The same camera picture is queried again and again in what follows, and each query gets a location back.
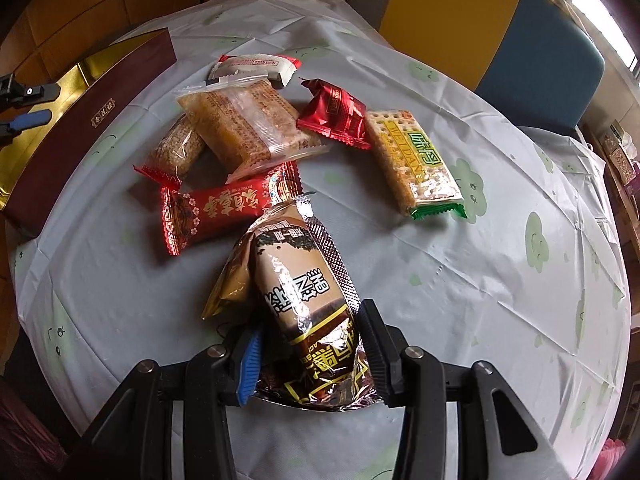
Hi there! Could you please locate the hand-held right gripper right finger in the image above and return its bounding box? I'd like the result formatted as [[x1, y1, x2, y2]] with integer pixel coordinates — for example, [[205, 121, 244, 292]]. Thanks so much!
[[357, 299, 566, 480]]

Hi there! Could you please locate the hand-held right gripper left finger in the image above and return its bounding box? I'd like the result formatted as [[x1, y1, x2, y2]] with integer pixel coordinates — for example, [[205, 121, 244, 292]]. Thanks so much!
[[60, 329, 266, 480]]

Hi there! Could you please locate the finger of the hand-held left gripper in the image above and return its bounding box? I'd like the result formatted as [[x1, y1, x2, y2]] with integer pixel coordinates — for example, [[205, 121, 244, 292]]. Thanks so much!
[[0, 74, 62, 108], [0, 109, 52, 147]]

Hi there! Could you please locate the maroon box with gold inside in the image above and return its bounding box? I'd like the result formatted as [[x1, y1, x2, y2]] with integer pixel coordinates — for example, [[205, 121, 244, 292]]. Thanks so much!
[[0, 27, 177, 238]]

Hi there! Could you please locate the gold foil snack packet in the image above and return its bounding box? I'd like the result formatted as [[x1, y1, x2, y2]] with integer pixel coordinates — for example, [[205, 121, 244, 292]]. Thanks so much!
[[201, 232, 258, 321]]

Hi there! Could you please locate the brown foil snack packet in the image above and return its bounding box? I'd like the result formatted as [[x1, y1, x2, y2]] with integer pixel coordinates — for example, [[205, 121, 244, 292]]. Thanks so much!
[[235, 192, 386, 413]]

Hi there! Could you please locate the clear sesame bar packet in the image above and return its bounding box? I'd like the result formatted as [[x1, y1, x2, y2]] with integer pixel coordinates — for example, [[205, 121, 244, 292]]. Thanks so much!
[[132, 116, 208, 191]]

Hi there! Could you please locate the yellow green cracker packet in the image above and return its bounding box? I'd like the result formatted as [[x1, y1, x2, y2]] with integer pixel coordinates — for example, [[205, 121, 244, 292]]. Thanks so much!
[[364, 110, 468, 221]]

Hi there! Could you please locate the white red-ended snack packet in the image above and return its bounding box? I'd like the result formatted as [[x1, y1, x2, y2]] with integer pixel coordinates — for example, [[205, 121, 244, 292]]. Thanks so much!
[[207, 54, 303, 90]]

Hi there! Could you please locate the small red snack packet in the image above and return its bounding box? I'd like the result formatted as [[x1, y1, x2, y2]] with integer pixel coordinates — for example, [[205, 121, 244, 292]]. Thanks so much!
[[296, 78, 372, 151]]

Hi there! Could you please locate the white green-print tablecloth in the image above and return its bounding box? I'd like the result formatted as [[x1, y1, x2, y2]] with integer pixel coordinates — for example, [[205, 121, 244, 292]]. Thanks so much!
[[10, 0, 632, 480]]

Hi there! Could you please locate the long red snack packet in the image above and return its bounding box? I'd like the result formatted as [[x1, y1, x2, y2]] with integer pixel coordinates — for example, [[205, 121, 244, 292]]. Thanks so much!
[[160, 162, 303, 257]]

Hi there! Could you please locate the large clear cake packet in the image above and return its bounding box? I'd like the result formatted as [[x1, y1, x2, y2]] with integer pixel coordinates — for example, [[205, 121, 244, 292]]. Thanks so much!
[[176, 77, 331, 183]]

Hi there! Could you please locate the dark red cloth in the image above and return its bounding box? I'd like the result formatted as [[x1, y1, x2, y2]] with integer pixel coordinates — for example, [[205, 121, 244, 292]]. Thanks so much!
[[0, 375, 68, 480]]

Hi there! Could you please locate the pink plastic bag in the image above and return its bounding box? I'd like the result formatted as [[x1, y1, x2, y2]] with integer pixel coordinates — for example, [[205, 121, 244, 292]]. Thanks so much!
[[597, 437, 631, 480]]

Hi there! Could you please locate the patterned cardboard box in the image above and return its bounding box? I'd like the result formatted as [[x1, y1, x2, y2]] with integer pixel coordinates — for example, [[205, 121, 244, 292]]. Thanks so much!
[[597, 127, 640, 186]]

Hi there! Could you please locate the grey yellow blue sofa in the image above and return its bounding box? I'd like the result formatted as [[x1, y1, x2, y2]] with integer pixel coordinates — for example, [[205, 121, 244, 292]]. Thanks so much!
[[297, 0, 606, 136]]

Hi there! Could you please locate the window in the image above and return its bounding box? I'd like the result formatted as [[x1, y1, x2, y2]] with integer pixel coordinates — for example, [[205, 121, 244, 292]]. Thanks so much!
[[550, 0, 640, 76]]

